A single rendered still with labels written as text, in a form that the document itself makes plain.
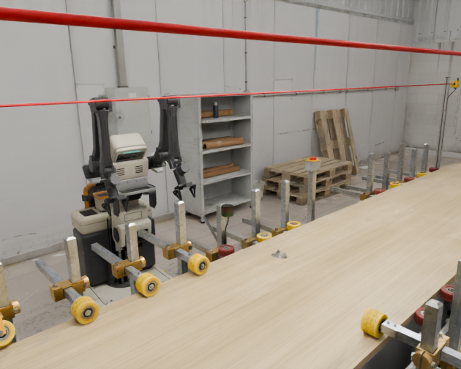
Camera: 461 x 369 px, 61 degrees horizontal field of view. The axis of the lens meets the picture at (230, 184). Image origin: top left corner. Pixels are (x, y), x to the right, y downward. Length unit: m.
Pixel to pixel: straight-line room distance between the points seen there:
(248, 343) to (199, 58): 4.23
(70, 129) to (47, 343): 3.11
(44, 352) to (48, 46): 3.30
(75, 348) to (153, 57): 3.80
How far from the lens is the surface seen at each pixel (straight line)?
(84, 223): 2.85
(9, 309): 1.60
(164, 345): 1.34
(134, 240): 1.70
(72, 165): 4.38
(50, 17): 0.31
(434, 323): 1.24
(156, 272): 3.14
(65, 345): 1.44
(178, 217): 1.80
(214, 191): 5.45
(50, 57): 4.28
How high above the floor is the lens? 1.70
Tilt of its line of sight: 15 degrees down
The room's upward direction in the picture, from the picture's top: 1 degrees counter-clockwise
